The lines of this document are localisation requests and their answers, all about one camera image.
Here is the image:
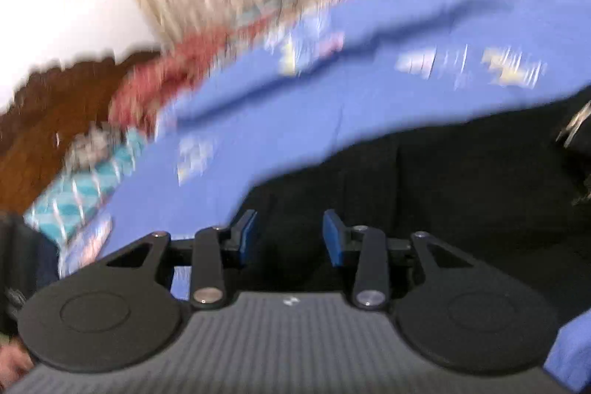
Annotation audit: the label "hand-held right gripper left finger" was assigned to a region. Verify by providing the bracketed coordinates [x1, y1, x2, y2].
[106, 209, 259, 310]

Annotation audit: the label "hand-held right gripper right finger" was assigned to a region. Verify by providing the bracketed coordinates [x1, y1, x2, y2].
[322, 209, 468, 310]

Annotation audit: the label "black pants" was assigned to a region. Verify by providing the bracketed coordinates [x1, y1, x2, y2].
[240, 87, 591, 332]

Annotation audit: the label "person's left hand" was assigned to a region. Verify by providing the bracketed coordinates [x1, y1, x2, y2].
[0, 338, 34, 382]

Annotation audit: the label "teal patterned pillow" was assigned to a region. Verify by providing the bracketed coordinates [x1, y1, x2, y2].
[23, 131, 148, 244]

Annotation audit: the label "floral crumpled cloth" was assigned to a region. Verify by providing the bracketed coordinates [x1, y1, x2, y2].
[62, 121, 127, 171]

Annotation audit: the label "carved wooden headboard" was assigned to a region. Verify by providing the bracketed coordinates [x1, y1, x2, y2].
[0, 50, 162, 217]

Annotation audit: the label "red floral quilt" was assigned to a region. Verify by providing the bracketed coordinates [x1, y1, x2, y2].
[108, 0, 421, 136]

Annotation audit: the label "blue printed bedsheet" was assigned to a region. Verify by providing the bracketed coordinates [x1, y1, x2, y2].
[58, 0, 591, 393]

